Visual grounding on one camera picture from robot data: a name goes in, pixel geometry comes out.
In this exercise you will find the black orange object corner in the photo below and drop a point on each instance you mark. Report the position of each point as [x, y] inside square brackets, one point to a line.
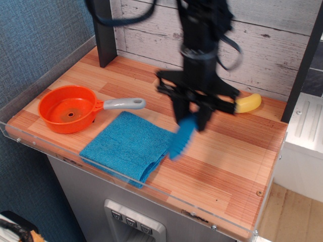
[16, 228]

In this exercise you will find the dark grey left post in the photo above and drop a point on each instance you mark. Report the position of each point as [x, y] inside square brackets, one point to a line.
[105, 36]

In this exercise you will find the blue folded cloth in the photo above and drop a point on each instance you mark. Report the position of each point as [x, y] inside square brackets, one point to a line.
[129, 148]

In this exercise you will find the orange toy pan grey handle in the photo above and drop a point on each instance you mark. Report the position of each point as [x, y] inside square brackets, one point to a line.
[72, 108]

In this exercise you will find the grey toy fridge cabinet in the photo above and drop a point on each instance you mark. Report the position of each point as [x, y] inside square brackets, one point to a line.
[86, 194]

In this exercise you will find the blue handled metal fork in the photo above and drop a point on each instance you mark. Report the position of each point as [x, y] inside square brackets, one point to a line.
[186, 127]

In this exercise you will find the silver dispenser button panel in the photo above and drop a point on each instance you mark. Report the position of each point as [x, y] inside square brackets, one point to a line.
[129, 225]

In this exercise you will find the yellow toy banana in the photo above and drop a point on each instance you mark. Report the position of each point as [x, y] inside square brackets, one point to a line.
[248, 103]

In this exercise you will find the dark grey post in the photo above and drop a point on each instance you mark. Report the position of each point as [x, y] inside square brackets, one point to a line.
[304, 67]
[105, 36]

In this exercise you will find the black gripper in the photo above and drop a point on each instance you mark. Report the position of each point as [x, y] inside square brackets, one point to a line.
[197, 83]

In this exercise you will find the white ribbed appliance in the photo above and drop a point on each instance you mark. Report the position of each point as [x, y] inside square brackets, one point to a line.
[299, 167]

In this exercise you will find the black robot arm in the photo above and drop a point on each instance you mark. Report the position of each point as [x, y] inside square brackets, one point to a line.
[204, 25]

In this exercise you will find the clear acrylic guard rail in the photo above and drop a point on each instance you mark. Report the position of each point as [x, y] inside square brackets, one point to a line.
[216, 187]

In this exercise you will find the dark grey right post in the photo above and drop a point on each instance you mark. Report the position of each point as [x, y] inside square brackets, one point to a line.
[304, 67]

